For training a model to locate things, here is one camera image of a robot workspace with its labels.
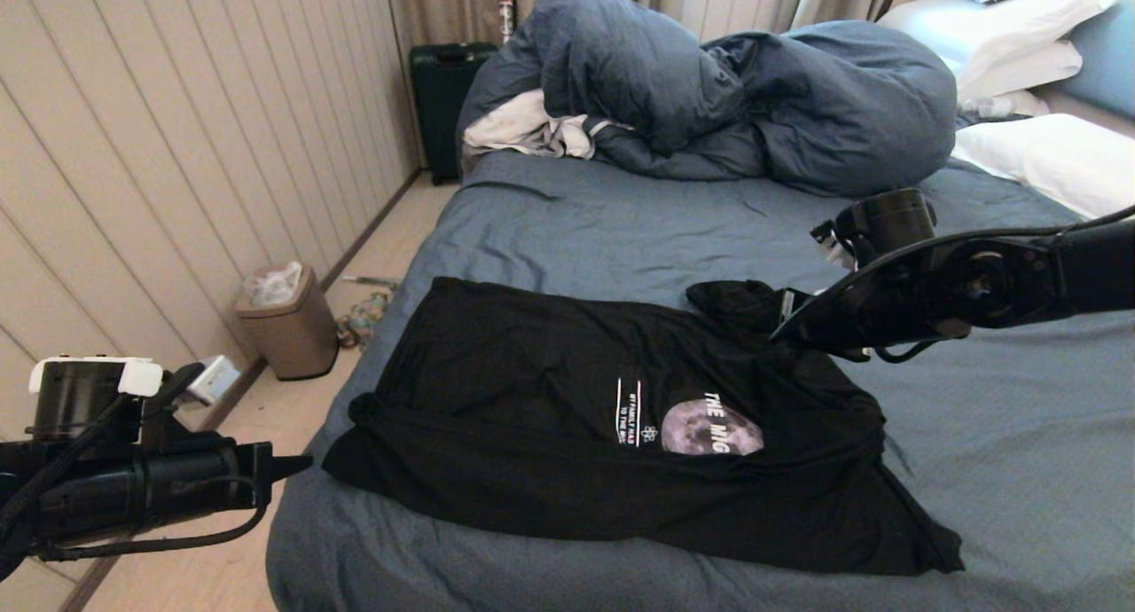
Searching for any long white pillow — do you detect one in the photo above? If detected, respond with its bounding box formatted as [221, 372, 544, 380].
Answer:
[953, 113, 1135, 221]

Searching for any teal patterned cloth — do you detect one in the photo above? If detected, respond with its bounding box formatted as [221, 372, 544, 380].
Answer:
[337, 289, 394, 350]

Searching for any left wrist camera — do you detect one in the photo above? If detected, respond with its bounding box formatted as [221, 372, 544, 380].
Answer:
[164, 355, 242, 409]

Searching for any clear plastic bin bag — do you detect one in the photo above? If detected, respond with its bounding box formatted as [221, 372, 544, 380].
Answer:
[245, 261, 304, 307]

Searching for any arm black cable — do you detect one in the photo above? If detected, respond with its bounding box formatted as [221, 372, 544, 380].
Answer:
[771, 206, 1135, 365]
[0, 395, 271, 561]

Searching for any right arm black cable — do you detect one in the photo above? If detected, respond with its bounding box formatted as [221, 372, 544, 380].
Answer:
[771, 206, 1135, 365]

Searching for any bronze trash bin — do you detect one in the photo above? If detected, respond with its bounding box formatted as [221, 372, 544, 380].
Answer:
[235, 264, 341, 381]

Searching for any blue padded headboard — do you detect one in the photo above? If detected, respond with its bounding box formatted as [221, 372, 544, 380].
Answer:
[1064, 0, 1135, 120]

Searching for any bed with blue sheet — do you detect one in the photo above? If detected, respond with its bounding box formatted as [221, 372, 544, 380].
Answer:
[266, 149, 1135, 612]

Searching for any flat white pillow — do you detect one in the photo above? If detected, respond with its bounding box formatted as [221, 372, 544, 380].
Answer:
[953, 39, 1084, 103]

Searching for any white sheer curtain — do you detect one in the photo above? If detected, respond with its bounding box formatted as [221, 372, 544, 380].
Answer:
[678, 0, 810, 43]

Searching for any small white pillow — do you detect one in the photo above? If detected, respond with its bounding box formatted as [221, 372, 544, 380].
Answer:
[959, 90, 1052, 118]

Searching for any black printed t-shirt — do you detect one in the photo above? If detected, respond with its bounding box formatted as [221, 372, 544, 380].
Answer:
[322, 278, 966, 577]

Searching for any crumpled dark blue duvet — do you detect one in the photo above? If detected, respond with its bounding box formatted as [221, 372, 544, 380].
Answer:
[457, 0, 959, 196]

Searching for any large white pillow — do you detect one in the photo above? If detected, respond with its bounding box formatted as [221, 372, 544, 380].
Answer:
[878, 0, 1118, 79]

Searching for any black suitcase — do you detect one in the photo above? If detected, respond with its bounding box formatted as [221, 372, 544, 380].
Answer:
[410, 43, 497, 185]

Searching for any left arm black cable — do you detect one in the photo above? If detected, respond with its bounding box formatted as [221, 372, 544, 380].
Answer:
[0, 395, 271, 561]

